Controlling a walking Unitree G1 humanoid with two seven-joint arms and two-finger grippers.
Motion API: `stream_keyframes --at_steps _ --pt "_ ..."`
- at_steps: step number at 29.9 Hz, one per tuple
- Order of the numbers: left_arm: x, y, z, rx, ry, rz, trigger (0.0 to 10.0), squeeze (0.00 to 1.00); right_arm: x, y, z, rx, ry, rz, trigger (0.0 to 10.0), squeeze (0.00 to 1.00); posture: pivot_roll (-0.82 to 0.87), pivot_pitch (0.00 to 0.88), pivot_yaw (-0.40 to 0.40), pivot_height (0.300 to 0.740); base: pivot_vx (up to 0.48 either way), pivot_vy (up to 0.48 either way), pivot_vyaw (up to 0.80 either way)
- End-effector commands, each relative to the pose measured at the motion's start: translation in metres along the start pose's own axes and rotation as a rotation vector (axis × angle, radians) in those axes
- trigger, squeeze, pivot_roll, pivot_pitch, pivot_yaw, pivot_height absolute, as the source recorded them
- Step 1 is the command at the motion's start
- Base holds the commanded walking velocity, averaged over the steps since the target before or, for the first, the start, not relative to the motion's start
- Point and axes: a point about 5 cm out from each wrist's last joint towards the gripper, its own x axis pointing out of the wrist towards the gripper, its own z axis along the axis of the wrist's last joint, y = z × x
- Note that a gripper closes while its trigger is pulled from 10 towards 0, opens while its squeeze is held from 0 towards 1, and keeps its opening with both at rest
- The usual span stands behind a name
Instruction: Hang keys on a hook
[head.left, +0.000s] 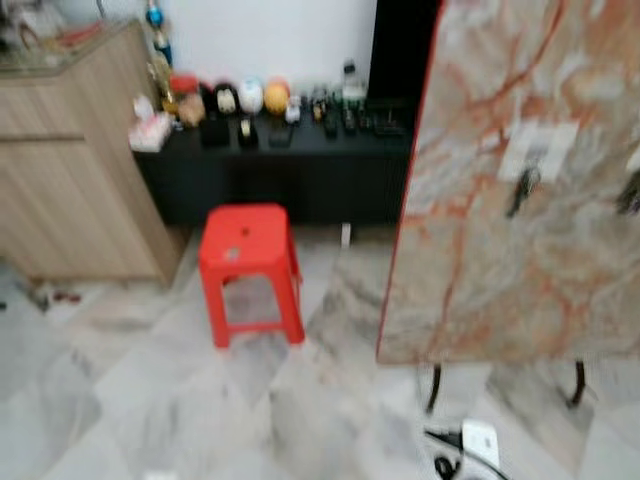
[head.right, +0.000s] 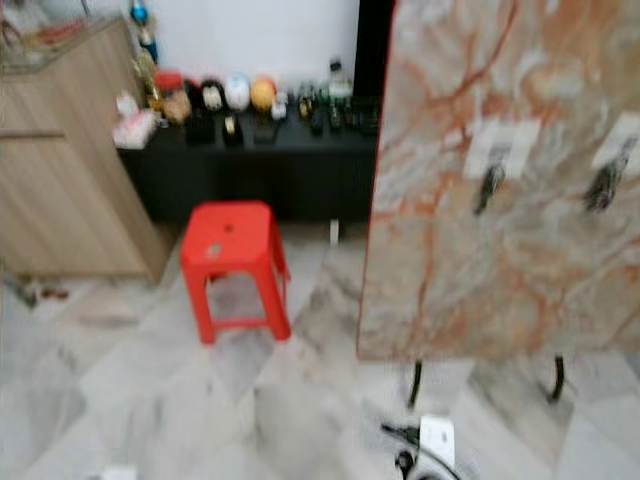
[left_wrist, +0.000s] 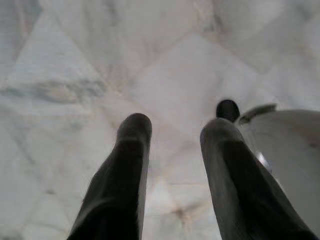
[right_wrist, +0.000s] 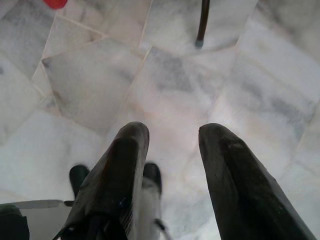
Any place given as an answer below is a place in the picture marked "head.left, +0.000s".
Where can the white round figurine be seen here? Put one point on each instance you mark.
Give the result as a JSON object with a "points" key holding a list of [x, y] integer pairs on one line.
{"points": [[251, 96]]}

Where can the pink tissue box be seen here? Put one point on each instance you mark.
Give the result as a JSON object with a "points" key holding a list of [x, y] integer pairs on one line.
{"points": [[150, 130]]}

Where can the red plastic stool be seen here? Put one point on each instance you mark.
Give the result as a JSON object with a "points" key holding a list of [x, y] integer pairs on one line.
{"points": [[255, 232]]}

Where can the black curved stand leg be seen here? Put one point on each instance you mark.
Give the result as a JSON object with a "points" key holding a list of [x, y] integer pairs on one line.
{"points": [[578, 388], [433, 388]]}

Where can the clear glass bottle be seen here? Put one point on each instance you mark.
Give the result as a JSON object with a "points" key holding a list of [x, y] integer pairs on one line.
{"points": [[354, 85]]}

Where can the small white box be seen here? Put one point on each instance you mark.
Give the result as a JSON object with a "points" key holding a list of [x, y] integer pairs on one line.
{"points": [[346, 236]]}

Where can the white power strip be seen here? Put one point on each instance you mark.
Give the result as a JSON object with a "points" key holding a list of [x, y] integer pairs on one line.
{"points": [[481, 442]]}

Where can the black television screen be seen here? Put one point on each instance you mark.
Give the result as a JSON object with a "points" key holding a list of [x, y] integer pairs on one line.
{"points": [[400, 50]]}

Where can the silver keys with pink charm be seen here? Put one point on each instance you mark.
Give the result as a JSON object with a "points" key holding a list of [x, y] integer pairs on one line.
{"points": [[632, 192]]}

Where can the marble pattern board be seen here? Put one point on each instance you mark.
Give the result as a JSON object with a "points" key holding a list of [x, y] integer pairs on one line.
{"points": [[480, 260]]}

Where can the light wooden cabinet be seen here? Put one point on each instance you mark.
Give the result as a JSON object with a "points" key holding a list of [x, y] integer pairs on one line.
{"points": [[70, 190]]}

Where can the black round figurine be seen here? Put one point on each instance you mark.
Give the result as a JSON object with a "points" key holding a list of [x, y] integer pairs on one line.
{"points": [[226, 98]]}

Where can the black low console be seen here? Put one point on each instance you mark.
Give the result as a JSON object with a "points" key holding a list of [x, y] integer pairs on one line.
{"points": [[280, 180]]}

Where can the orange round figurine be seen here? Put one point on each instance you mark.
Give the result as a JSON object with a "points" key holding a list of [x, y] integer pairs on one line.
{"points": [[277, 96]]}

